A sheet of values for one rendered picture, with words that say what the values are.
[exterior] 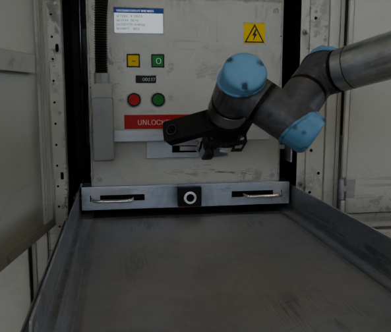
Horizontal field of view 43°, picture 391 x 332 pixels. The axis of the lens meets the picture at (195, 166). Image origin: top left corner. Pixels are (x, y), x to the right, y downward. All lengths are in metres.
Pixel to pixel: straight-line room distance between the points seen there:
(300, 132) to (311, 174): 0.51
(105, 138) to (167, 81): 0.23
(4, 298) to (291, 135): 0.81
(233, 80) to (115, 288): 0.38
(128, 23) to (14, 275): 0.66
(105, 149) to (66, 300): 0.45
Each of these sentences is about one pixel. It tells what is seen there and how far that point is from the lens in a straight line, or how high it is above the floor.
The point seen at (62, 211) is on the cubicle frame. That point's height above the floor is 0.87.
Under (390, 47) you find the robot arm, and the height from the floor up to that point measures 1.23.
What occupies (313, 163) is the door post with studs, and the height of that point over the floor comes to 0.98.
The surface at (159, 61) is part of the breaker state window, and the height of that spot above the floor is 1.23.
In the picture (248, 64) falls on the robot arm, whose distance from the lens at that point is 0.82.
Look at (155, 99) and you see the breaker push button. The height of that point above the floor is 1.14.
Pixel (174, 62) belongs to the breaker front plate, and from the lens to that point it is 1.26.
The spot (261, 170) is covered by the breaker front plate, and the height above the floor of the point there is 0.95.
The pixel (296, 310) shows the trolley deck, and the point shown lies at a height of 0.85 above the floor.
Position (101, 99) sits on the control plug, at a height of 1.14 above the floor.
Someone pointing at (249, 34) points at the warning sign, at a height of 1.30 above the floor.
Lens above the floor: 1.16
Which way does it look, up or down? 9 degrees down
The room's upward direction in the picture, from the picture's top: straight up
